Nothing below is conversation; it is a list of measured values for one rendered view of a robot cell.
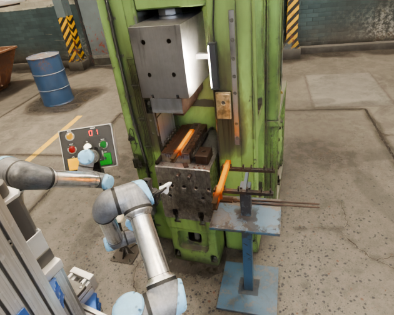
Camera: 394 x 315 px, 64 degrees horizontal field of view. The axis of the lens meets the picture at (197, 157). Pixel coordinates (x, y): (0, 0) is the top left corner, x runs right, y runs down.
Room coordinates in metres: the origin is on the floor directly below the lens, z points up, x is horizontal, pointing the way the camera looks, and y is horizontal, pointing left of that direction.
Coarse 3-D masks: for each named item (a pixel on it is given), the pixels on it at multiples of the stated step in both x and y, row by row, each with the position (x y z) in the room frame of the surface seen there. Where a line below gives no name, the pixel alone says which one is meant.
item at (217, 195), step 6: (228, 162) 1.58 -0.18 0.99; (228, 168) 1.53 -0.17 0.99; (222, 174) 1.46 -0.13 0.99; (222, 180) 1.41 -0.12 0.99; (222, 186) 1.35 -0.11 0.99; (216, 192) 1.30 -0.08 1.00; (216, 198) 1.25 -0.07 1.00; (222, 198) 1.29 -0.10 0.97; (216, 204) 1.24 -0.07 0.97; (216, 210) 1.21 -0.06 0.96
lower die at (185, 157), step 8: (184, 128) 2.11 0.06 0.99; (200, 128) 2.08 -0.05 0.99; (176, 136) 2.02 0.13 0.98; (184, 136) 1.97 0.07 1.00; (192, 136) 1.96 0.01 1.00; (200, 136) 1.97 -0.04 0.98; (168, 144) 1.91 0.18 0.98; (176, 144) 1.88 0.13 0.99; (168, 152) 1.79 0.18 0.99; (184, 152) 1.76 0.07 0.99; (168, 160) 1.79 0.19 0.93; (176, 160) 1.77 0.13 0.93; (184, 160) 1.75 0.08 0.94; (192, 160) 1.78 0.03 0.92
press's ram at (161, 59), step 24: (144, 24) 1.85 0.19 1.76; (168, 24) 1.75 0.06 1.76; (192, 24) 1.90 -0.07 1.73; (144, 48) 1.80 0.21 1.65; (168, 48) 1.75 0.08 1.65; (192, 48) 1.86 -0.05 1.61; (144, 72) 1.81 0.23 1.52; (168, 72) 1.76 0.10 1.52; (192, 72) 1.81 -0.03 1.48; (144, 96) 1.82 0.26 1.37; (168, 96) 1.77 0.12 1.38
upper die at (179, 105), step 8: (200, 88) 2.08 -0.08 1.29; (192, 96) 1.91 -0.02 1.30; (152, 104) 1.81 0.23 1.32; (160, 104) 1.79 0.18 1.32; (168, 104) 1.77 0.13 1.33; (176, 104) 1.75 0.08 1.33; (184, 104) 1.78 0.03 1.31; (160, 112) 1.79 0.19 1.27; (168, 112) 1.77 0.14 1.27; (176, 112) 1.75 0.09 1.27
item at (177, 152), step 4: (188, 132) 2.00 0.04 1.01; (192, 132) 2.00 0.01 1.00; (188, 136) 1.94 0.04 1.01; (184, 140) 1.90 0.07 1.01; (180, 144) 1.84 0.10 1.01; (184, 144) 1.85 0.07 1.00; (180, 148) 1.79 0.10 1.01; (176, 152) 1.74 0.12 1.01; (180, 152) 1.75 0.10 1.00; (172, 156) 1.70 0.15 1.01; (176, 156) 1.73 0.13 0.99; (172, 160) 1.67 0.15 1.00
